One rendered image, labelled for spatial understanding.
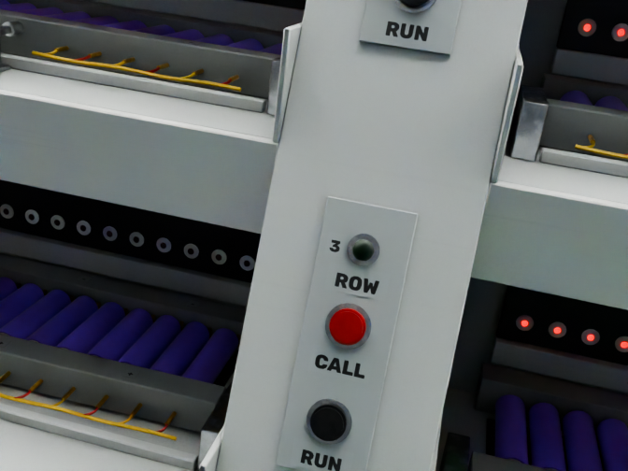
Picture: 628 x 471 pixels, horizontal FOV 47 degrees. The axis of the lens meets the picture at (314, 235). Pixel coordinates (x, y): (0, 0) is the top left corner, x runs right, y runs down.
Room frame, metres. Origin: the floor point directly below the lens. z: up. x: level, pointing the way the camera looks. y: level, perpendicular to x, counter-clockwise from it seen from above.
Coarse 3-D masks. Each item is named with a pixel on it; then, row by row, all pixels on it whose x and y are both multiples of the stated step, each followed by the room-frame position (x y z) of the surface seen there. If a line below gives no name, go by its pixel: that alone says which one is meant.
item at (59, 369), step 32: (0, 352) 0.42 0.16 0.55; (32, 352) 0.42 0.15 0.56; (64, 352) 0.42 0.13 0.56; (32, 384) 0.42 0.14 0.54; (64, 384) 0.41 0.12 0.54; (96, 384) 0.41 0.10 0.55; (128, 384) 0.40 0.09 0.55; (160, 384) 0.41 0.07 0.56; (192, 384) 0.41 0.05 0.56; (160, 416) 0.41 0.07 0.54; (192, 416) 0.40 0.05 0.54
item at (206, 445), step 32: (32, 256) 0.53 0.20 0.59; (64, 256) 0.53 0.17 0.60; (96, 256) 0.52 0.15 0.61; (128, 256) 0.52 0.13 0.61; (192, 288) 0.51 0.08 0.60; (224, 288) 0.50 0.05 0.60; (0, 384) 0.43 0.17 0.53; (64, 416) 0.41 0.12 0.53; (96, 416) 0.41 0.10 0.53; (128, 416) 0.41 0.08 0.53; (224, 416) 0.38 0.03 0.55; (0, 448) 0.38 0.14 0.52; (32, 448) 0.38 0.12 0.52; (64, 448) 0.38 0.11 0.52; (96, 448) 0.39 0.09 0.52; (192, 448) 0.40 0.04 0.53
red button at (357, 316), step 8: (336, 312) 0.32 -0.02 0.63; (344, 312) 0.31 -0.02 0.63; (352, 312) 0.31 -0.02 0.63; (336, 320) 0.31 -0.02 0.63; (344, 320) 0.31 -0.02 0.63; (352, 320) 0.31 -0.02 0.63; (360, 320) 0.31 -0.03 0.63; (336, 328) 0.31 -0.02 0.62; (344, 328) 0.31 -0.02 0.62; (352, 328) 0.31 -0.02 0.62; (360, 328) 0.31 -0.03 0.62; (336, 336) 0.31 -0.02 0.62; (344, 336) 0.31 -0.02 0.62; (352, 336) 0.31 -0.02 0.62; (360, 336) 0.31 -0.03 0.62; (344, 344) 0.31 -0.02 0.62; (352, 344) 0.31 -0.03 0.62
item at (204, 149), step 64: (0, 0) 0.51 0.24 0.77; (64, 0) 0.52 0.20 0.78; (128, 0) 0.52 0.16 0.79; (192, 0) 0.51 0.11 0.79; (256, 0) 0.51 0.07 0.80; (0, 64) 0.40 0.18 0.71; (64, 64) 0.40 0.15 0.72; (128, 64) 0.41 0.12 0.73; (192, 64) 0.41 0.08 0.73; (256, 64) 0.40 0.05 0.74; (0, 128) 0.36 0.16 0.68; (64, 128) 0.35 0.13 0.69; (128, 128) 0.34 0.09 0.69; (192, 128) 0.34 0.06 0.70; (256, 128) 0.35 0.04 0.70; (64, 192) 0.36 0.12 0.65; (128, 192) 0.35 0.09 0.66; (192, 192) 0.34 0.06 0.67; (256, 192) 0.34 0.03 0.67
